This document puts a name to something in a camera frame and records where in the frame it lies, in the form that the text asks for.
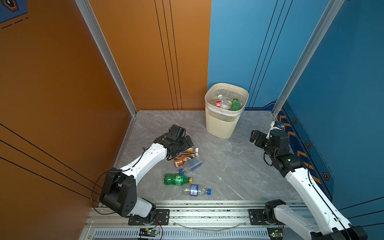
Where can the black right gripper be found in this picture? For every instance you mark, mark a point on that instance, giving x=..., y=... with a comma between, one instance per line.
x=262, y=136

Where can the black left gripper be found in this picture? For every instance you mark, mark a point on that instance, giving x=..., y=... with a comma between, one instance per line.
x=186, y=145

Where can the brown Nescafe bottle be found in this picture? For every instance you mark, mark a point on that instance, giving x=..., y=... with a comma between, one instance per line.
x=180, y=161

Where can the pale blue label bottle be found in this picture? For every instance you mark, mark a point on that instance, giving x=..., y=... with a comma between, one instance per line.
x=190, y=166

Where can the large green Sprite bottle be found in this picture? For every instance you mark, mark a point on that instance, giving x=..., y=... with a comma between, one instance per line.
x=177, y=180

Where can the clear bottle blue cap front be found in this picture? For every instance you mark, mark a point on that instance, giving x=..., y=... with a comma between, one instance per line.
x=196, y=190

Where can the small green Sprite bottle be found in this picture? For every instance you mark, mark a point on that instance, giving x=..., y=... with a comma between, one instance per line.
x=236, y=105

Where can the clear bottle red label yellow cap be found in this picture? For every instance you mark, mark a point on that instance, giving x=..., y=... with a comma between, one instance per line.
x=223, y=104

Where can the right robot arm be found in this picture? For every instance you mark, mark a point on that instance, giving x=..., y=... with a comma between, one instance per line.
x=330, y=223

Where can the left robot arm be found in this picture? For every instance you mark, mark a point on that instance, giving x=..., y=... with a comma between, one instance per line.
x=119, y=191

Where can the cream ribbed waste bin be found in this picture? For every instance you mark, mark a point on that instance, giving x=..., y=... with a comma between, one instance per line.
x=219, y=122

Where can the right circuit board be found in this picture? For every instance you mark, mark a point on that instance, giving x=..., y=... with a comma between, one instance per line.
x=275, y=233

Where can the circuit board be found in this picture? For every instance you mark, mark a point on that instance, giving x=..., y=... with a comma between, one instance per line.
x=275, y=233
x=148, y=233

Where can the left circuit board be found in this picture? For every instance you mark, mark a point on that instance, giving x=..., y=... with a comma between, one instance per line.
x=148, y=233

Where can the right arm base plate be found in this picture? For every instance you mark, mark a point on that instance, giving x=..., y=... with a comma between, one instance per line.
x=263, y=217

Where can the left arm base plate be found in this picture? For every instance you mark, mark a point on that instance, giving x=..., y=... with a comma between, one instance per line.
x=162, y=216

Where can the aluminium front rail frame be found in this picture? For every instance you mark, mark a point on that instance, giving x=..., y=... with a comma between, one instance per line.
x=192, y=220

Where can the right aluminium corner post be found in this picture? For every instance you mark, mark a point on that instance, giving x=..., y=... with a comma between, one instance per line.
x=318, y=34

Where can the aluminium corner post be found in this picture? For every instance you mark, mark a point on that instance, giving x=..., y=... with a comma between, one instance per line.
x=101, y=42
x=318, y=34

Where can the left aluminium corner post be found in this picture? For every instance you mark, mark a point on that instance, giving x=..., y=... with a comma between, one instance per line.
x=101, y=42

